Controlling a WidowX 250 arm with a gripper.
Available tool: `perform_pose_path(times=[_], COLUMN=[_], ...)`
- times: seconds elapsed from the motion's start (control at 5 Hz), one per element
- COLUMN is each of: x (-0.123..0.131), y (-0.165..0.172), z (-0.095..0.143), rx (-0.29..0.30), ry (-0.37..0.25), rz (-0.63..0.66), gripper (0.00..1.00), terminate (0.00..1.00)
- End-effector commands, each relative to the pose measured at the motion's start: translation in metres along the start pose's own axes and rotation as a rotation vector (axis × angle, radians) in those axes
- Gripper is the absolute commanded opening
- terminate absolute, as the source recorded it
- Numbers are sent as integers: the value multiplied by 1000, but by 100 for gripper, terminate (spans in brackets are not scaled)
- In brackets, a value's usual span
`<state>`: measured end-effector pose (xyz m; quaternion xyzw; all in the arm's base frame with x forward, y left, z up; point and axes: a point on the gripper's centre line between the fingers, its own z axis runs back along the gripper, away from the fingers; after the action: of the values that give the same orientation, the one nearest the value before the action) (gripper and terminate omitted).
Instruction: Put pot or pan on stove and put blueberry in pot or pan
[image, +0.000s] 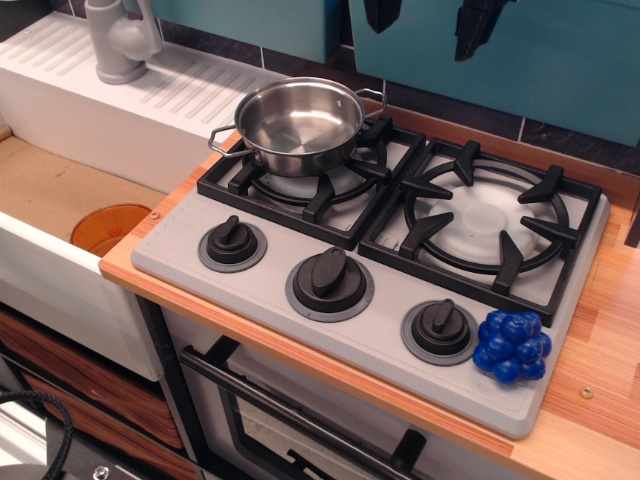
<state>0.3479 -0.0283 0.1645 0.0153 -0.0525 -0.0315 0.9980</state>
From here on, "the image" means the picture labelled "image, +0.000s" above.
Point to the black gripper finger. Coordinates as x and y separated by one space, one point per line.
476 20
381 14

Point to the stainless steel pot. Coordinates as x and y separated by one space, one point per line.
299 126

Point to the blue toy blueberry cluster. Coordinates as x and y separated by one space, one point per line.
512 347

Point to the grey toy stove top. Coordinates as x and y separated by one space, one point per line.
371 340

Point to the black left stove knob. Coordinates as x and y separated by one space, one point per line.
232 246

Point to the black stove knob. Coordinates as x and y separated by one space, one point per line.
330 287
440 333
232 246

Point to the black middle stove knob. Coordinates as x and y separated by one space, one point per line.
330 287

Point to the black right stove knob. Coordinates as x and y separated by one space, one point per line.
440 333

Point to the black left burner grate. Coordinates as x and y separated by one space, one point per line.
336 207

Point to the black burner grate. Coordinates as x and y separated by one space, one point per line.
336 207
490 229

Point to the black right burner grate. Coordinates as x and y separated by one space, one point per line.
490 229

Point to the grey toy faucet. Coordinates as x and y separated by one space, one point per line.
122 45

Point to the white toy sink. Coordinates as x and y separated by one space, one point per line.
71 144

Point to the orange plastic bowl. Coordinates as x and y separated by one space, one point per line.
99 231

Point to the toy oven door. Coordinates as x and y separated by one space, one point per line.
407 451

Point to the wooden drawer front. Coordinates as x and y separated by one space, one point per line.
110 406

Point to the teal left wall cabinet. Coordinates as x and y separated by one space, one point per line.
310 30

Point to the black oven door handle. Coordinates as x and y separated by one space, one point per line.
292 416

